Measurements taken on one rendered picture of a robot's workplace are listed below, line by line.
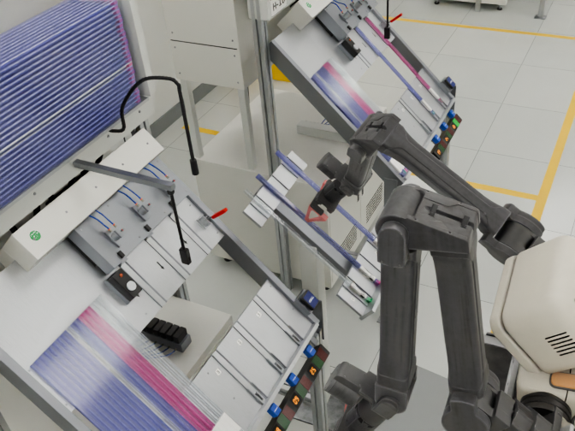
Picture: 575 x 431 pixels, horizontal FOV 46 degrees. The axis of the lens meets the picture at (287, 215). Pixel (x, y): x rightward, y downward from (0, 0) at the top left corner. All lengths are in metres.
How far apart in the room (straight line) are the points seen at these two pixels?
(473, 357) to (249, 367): 0.88
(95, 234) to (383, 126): 0.74
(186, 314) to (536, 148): 2.57
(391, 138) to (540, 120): 3.10
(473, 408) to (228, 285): 2.22
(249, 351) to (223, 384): 0.13
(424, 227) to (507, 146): 3.28
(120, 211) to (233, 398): 0.56
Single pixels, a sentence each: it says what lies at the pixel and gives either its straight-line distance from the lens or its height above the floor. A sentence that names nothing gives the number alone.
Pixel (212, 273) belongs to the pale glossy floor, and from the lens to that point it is 3.31.
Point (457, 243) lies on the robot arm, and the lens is 0.92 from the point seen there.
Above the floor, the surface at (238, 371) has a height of 0.80.
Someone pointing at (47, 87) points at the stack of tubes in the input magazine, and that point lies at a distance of 1.56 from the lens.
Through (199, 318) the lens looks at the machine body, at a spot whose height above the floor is 0.62.
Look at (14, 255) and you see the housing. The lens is 1.66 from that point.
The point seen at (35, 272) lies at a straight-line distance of 1.68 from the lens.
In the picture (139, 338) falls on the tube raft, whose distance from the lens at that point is 1.70.
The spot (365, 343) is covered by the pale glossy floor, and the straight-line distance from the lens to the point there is 2.92.
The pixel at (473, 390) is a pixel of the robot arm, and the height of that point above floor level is 1.30.
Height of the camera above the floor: 2.19
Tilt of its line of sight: 38 degrees down
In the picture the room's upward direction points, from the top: 6 degrees counter-clockwise
